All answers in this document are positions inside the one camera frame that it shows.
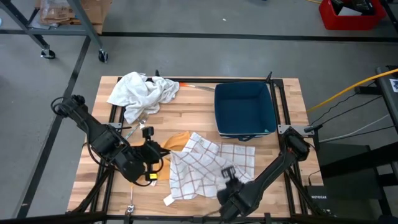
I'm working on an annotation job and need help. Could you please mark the black equipment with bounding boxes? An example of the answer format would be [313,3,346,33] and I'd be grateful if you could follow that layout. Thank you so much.
[331,0,376,16]

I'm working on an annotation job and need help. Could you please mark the yellow waffle towel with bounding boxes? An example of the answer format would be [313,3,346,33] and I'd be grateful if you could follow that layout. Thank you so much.
[136,130,191,187]

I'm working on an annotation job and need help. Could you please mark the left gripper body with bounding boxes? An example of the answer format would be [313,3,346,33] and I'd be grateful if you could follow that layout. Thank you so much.
[136,139,171,172]

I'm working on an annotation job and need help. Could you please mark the white terry towel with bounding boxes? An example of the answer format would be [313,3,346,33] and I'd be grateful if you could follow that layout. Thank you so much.
[106,71,180,125]

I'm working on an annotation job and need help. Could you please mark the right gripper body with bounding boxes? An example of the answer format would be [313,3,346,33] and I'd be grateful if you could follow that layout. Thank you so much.
[217,179,246,206]

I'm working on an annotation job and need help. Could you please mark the grey metal wheeled cart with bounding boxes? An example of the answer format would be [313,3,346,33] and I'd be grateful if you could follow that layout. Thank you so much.
[0,0,109,63]

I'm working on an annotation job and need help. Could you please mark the white red-checked towel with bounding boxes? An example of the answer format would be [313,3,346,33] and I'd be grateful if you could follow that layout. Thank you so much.
[163,132,256,207]

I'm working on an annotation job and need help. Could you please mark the clear plastic packet bag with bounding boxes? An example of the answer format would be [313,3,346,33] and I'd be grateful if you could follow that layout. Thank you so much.
[39,0,77,26]

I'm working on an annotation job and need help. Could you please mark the black floor cable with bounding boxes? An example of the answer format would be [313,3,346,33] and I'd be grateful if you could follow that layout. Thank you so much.
[312,95,384,129]
[310,81,377,125]

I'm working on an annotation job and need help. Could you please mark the navy white striped fabric bin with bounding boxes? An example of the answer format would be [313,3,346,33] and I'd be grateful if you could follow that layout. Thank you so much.
[213,81,278,141]

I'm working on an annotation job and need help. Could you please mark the orange-handled knife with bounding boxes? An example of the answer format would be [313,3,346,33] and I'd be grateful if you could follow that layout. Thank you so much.
[178,82,216,93]

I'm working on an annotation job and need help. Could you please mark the black Netgear router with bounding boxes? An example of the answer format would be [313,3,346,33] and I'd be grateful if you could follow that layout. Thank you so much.
[304,185,329,212]

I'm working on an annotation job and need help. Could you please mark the grey floor cable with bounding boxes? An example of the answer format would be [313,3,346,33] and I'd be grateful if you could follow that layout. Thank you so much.
[320,113,391,143]

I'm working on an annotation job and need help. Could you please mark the black stand base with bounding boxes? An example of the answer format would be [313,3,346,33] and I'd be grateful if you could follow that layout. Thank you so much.
[317,141,398,224]

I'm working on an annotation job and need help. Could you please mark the yellow cable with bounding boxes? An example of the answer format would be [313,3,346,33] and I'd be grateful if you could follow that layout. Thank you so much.
[306,68,398,113]

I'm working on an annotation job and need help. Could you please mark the red plastic bin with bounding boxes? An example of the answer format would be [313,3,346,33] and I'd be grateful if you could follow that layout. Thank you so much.
[318,0,387,31]

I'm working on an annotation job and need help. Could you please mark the black side table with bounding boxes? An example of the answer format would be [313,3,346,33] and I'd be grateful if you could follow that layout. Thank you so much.
[374,65,398,134]

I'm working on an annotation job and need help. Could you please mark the black aluminium table frame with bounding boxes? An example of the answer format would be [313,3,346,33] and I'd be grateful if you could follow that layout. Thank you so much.
[67,70,329,223]

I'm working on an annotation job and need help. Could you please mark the cardboard box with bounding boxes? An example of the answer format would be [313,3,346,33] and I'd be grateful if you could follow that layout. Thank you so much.
[34,0,113,35]

